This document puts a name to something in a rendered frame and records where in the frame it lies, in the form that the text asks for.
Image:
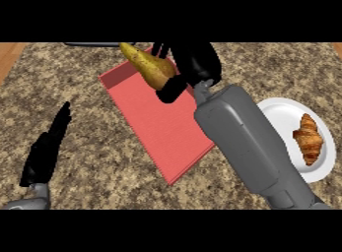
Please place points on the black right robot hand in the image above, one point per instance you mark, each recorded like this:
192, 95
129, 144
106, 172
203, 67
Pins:
197, 65

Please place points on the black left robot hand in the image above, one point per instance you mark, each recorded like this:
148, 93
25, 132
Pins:
43, 154

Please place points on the yellow-brown pear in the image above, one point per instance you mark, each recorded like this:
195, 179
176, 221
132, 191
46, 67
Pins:
148, 65

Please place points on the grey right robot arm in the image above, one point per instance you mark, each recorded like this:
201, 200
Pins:
247, 144

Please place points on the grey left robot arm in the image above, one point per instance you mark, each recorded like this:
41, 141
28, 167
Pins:
32, 200

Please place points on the red open box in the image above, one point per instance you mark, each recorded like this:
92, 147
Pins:
158, 124

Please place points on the white round plate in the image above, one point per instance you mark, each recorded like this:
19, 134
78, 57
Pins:
287, 118

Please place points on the brown croissant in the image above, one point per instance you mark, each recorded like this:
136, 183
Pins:
308, 138

